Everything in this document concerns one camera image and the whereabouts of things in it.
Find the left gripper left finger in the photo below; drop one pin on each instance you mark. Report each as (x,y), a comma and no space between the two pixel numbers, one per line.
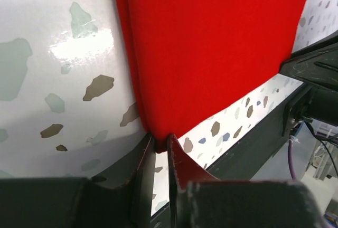
(119,196)

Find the red polo shirt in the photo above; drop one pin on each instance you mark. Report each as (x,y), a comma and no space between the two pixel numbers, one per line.
(189,59)

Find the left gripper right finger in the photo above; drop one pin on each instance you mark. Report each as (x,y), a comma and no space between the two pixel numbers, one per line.
(198,199)

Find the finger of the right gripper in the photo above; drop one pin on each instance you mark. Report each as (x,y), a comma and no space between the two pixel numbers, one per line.
(315,64)

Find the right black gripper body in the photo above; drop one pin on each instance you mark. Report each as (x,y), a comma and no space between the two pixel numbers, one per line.
(321,105)

